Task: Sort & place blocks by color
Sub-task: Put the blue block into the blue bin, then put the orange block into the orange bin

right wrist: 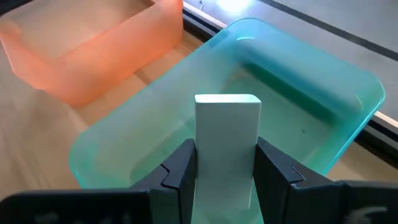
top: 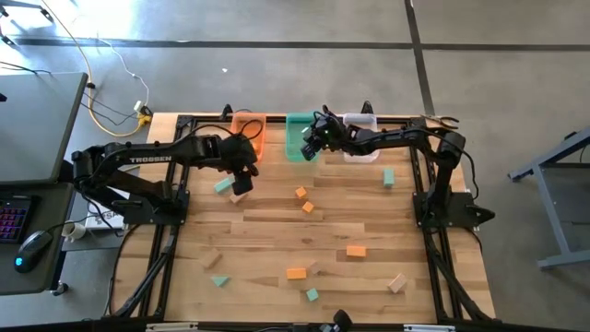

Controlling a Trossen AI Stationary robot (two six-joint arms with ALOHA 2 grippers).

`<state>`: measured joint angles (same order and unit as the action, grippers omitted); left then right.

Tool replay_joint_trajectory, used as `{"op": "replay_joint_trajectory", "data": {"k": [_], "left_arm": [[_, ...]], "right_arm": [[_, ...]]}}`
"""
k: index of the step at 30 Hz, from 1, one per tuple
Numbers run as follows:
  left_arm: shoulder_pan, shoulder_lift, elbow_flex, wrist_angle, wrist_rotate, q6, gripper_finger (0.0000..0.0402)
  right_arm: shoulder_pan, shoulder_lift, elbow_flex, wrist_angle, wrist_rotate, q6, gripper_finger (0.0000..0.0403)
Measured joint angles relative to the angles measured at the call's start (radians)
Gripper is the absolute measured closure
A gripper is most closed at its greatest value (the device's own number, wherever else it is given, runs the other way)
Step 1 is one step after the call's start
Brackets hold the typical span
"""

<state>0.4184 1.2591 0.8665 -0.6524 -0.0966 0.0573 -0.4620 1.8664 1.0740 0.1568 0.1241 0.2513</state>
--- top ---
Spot clear plastic bin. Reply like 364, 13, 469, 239
342, 113, 381, 164

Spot translucent green plastic bin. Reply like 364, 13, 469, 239
285, 113, 322, 163

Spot white floor cable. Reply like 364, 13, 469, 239
94, 31, 151, 114

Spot black aluminium table frame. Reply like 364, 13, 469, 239
103, 113, 497, 324

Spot black computer mouse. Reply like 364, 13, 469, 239
13, 229, 54, 274

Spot black handled pliers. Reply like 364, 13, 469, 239
421, 113, 461, 131

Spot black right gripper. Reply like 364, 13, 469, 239
300, 104, 348, 162

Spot grey desk top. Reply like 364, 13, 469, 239
0, 72, 89, 185

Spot grey metal table frame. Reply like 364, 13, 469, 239
508, 127, 590, 271

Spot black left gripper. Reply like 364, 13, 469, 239
219, 136, 260, 196

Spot black stand legs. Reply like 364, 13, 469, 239
0, 0, 54, 47

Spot white strip on crossbar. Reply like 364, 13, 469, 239
146, 322, 199, 332
404, 324, 456, 332

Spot black front crossbar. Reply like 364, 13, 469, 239
0, 317, 590, 332

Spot translucent orange plastic bin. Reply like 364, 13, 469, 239
230, 112, 268, 163

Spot dark desk top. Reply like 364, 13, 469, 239
0, 182, 75, 296

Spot yellow floor cable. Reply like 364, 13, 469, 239
40, 0, 154, 138

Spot white printed box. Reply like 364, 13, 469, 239
85, 209, 125, 231

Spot white cup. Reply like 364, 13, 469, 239
61, 222, 88, 243

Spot backlit black keyboard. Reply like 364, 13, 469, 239
0, 196, 33, 244

